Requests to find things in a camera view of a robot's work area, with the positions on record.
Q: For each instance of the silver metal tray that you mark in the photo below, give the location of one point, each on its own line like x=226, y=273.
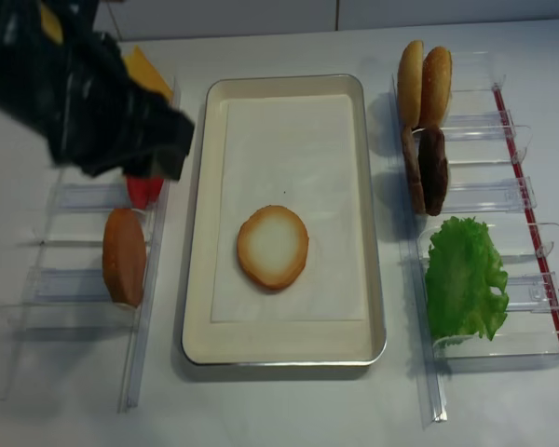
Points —
x=353, y=342

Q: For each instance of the clear acrylic left rack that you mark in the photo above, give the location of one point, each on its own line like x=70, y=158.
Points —
x=68, y=340

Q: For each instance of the brown meat patty rear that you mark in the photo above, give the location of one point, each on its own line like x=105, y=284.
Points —
x=412, y=171

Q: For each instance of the brown meat patty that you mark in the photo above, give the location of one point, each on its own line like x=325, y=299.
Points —
x=412, y=171
x=433, y=167

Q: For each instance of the golden bun front right rack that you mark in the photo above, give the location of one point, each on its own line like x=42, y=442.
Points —
x=436, y=86

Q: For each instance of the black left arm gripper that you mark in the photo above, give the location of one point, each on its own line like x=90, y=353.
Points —
x=105, y=126

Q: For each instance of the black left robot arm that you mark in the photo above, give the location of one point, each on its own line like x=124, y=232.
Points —
x=41, y=44

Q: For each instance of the golden bun rear right rack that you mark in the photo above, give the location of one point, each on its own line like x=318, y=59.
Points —
x=409, y=83

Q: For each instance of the clear acrylic right rack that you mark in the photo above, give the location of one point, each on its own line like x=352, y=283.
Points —
x=486, y=151

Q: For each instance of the toasted bun slice left rack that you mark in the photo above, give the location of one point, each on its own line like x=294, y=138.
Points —
x=124, y=257

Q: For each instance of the toasted bun slice cut face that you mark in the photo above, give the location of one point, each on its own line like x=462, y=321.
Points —
x=272, y=247

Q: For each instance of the brown meat patty front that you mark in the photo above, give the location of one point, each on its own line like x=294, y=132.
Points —
x=433, y=167

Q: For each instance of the green lettuce leaf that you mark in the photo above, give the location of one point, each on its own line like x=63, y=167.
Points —
x=465, y=281

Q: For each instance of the golden bun rack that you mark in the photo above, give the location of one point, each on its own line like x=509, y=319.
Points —
x=436, y=86
x=409, y=83

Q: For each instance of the white paper tray liner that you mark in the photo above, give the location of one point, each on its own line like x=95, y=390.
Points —
x=298, y=153

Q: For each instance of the red tomato slice front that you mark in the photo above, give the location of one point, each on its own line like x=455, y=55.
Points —
x=153, y=188

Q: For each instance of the clear acrylic rack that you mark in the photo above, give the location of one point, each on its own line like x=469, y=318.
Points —
x=68, y=340
x=486, y=151

